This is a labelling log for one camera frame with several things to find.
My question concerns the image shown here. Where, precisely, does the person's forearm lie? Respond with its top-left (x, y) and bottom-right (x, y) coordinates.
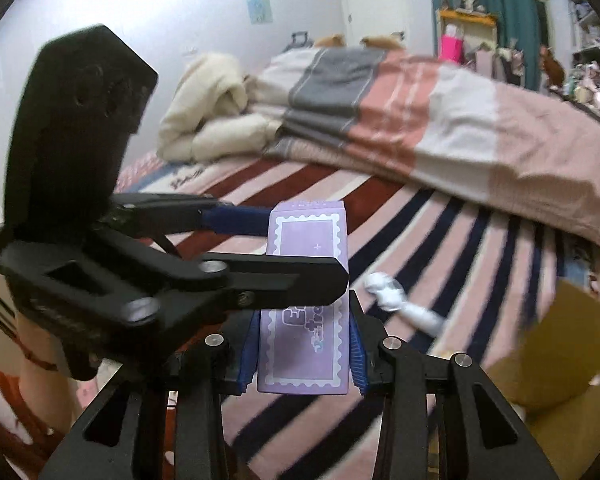
top-left (16, 312), bottom-right (81, 434)

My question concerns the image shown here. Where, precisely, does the pink bag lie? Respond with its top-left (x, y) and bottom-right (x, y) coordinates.
top-left (439, 35), bottom-right (464, 64)

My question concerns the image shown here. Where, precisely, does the white door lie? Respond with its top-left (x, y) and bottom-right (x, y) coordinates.
top-left (341, 0), bottom-right (407, 46)

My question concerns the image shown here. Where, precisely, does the cluttered white shelf unit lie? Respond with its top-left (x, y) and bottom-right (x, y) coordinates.
top-left (564, 0), bottom-right (600, 119)

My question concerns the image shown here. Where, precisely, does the brown plush toy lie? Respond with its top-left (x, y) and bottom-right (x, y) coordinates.
top-left (540, 44), bottom-right (565, 89)

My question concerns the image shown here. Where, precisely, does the purple stamp-pattern box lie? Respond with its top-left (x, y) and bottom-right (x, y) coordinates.
top-left (257, 200), bottom-right (350, 396)

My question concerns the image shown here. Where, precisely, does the yellow top cabinet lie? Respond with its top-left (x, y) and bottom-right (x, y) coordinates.
top-left (436, 8), bottom-right (498, 65)

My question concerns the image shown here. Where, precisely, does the teal curtain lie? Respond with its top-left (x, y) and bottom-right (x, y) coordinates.
top-left (429, 0), bottom-right (544, 92)

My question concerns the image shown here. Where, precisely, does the cardboard box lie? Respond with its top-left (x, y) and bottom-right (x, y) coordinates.
top-left (486, 281), bottom-right (600, 479)

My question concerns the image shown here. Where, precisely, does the cream fluffy blanket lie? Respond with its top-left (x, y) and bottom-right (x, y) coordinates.
top-left (157, 52), bottom-right (282, 162)

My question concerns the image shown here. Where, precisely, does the pink grey patchwork duvet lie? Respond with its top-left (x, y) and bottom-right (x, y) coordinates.
top-left (248, 48), bottom-right (600, 245)

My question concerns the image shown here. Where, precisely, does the white double-dome case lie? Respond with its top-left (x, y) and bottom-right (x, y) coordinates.
top-left (364, 272), bottom-right (445, 338)

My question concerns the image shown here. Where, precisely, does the striped fleece blanket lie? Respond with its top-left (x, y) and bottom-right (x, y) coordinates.
top-left (118, 155), bottom-right (597, 479)

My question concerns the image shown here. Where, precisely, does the small blue wall poster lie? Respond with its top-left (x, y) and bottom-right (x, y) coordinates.
top-left (246, 0), bottom-right (273, 25)

